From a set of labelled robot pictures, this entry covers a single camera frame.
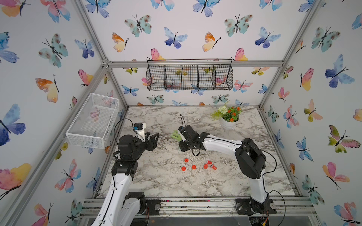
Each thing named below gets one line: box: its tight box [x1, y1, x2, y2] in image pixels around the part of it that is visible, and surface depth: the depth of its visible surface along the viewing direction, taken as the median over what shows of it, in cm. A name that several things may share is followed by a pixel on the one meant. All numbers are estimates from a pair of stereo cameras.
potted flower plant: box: [211, 105, 243, 130], surface depth 98 cm
